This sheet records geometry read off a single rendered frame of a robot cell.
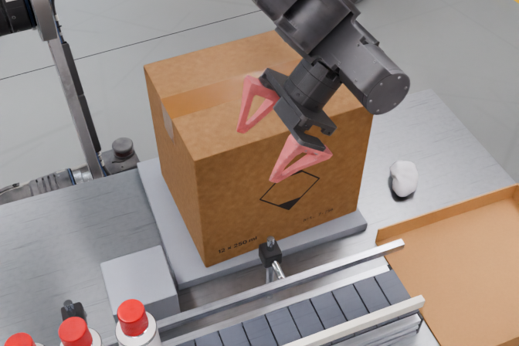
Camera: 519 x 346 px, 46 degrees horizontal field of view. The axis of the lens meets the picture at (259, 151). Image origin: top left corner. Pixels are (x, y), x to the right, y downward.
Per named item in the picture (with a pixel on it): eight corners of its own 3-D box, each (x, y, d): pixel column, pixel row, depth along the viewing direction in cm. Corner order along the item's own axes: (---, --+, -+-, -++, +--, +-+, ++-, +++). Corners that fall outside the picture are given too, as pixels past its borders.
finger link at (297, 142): (262, 190, 73) (310, 131, 69) (236, 150, 77) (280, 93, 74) (299, 198, 78) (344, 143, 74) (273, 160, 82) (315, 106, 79)
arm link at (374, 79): (325, -34, 66) (269, 24, 68) (385, 22, 59) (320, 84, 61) (373, 21, 75) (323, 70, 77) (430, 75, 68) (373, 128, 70)
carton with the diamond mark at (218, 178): (205, 269, 105) (193, 161, 85) (161, 174, 120) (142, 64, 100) (357, 211, 114) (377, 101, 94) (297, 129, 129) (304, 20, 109)
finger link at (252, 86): (237, 151, 77) (280, 94, 74) (214, 116, 81) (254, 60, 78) (273, 161, 82) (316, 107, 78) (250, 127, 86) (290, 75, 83)
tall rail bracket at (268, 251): (273, 328, 99) (276, 273, 87) (257, 292, 104) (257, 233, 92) (292, 322, 100) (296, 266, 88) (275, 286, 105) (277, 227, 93)
